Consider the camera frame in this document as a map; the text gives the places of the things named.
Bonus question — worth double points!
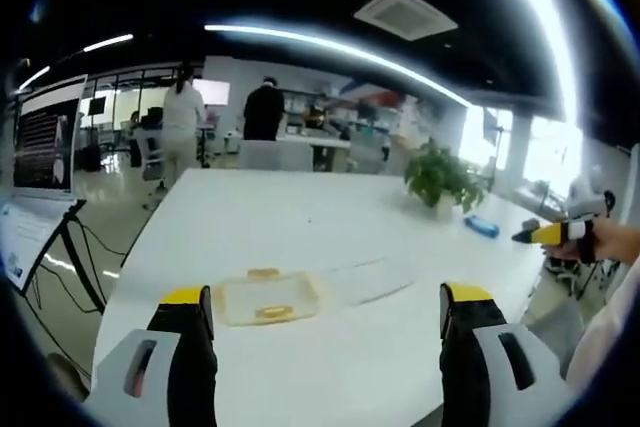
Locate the black stand legs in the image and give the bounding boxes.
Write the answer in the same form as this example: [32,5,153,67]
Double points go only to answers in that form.
[24,198,108,316]

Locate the white printed board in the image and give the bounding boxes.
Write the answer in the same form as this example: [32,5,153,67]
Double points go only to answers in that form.
[0,195,87,295]

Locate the grey chair back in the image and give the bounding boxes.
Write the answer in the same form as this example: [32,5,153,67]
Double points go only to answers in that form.
[238,138,315,173]

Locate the blue packet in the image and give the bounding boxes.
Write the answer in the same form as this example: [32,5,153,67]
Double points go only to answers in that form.
[462,213,502,239]

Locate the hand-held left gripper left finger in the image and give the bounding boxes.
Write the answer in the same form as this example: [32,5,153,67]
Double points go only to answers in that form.
[82,285,219,427]

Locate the brown round object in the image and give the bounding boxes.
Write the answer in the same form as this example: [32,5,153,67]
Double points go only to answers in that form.
[45,351,90,401]

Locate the ceiling air conditioner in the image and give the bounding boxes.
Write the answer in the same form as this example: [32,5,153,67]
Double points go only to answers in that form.
[353,0,460,43]

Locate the office chair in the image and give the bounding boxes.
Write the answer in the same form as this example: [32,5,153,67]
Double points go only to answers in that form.
[130,124,168,211]

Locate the person's right hand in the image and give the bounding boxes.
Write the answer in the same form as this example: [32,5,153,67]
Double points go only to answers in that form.
[549,219,640,264]

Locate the long ceiling light strip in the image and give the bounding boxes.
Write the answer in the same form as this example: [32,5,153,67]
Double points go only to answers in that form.
[203,22,472,109]

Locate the display screen on stand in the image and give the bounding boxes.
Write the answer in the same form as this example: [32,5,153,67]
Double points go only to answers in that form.
[11,73,89,199]

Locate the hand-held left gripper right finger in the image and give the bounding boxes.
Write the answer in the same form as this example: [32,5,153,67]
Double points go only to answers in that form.
[438,281,577,427]

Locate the clear plastic sheet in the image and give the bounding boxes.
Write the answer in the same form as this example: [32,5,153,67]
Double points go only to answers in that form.
[319,257,417,306]

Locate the green potted plant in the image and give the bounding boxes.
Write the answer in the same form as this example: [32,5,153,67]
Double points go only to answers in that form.
[402,138,490,221]

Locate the short ceiling light strip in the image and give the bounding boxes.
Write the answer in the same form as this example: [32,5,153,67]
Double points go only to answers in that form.
[82,33,135,53]

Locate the clear plastic tray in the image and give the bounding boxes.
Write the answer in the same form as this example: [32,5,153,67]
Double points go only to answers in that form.
[214,269,322,329]

